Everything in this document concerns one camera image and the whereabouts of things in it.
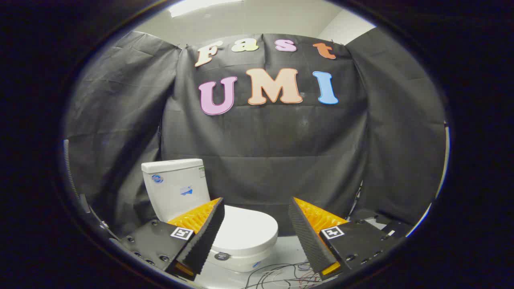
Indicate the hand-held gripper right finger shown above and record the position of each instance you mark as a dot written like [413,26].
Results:
[305,237]

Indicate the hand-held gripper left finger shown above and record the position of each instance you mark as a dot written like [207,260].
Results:
[209,233]

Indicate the black backdrop cloth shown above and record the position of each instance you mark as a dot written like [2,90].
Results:
[281,160]

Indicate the black flat box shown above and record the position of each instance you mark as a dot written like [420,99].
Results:
[395,228]

